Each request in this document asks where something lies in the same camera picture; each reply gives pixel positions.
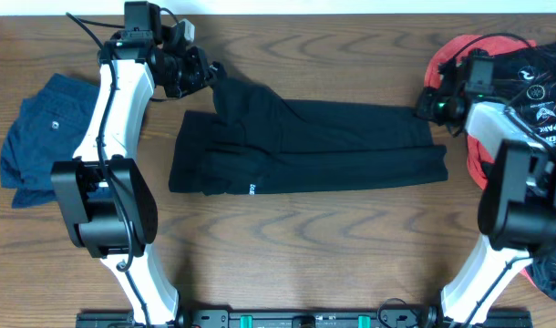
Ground black t-shirt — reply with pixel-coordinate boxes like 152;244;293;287
168;67;448;196

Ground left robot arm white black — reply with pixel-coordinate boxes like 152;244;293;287
51;14;219;327

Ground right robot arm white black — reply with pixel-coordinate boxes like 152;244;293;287
416;87;556;327

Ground red cloth garment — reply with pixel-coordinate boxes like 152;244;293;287
424;35;537;190

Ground black printed cycling jersey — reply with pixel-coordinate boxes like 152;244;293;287
493;43;556;301

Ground folded navy blue shorts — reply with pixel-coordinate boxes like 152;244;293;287
0;74;99;209

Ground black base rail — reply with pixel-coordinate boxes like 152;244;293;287
75;302;534;328

